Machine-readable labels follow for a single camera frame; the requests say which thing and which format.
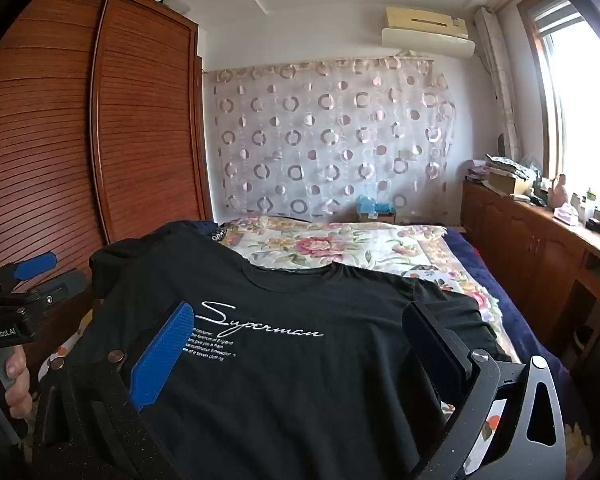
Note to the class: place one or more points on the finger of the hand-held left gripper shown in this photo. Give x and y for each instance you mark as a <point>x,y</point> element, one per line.
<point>35,265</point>
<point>62,285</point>

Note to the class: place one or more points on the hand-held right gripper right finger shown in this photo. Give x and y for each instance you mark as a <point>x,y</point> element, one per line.
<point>445,345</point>

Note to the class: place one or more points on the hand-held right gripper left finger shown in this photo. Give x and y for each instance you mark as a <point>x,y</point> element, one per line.
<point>162,355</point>

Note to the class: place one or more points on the black t-shirt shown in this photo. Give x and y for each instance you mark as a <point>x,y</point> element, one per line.
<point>280,385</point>

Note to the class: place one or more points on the person's left hand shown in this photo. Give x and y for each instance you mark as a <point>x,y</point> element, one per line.
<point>17,385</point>

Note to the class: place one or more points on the navy blue blanket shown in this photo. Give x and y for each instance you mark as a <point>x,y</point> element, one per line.
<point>520,330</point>

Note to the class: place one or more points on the orange-print bed sheet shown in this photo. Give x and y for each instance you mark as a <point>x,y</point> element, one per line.
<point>490,425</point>

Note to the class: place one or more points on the long wooden cabinet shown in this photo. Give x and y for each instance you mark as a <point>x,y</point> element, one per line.
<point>520,240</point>

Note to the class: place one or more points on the grey patterned folded cloth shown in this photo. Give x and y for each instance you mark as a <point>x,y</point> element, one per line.
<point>219,237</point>

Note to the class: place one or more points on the brown slatted wooden wardrobe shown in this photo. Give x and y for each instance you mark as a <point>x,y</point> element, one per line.
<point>55,135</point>

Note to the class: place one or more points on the cardboard box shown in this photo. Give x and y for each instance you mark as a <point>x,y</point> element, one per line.
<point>380,217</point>

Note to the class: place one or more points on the floral bed quilt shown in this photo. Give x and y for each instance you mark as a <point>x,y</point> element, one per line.
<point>330,245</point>

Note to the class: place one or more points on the blue plastic bag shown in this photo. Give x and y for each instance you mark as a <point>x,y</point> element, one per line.
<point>372,204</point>

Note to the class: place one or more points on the pink tissue box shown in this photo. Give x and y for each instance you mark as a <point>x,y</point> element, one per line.
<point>566,214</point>

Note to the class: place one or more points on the pile of papers and books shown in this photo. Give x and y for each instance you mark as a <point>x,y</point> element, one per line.
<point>505,175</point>

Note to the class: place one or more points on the pink bottle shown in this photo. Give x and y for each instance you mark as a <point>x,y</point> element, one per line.
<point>560,192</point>

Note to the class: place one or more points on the green-lid jar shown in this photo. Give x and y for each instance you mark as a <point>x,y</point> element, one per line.
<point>589,199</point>

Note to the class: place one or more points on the sheer circle-print curtain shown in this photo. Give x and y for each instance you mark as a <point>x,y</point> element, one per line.
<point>330,135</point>

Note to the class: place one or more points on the bright window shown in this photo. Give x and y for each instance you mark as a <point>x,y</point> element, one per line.
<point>585,110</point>

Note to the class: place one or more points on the tied patterned window curtain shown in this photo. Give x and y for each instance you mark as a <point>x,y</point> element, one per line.
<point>495,75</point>

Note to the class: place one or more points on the cream wall air conditioner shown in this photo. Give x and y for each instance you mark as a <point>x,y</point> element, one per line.
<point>420,35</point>

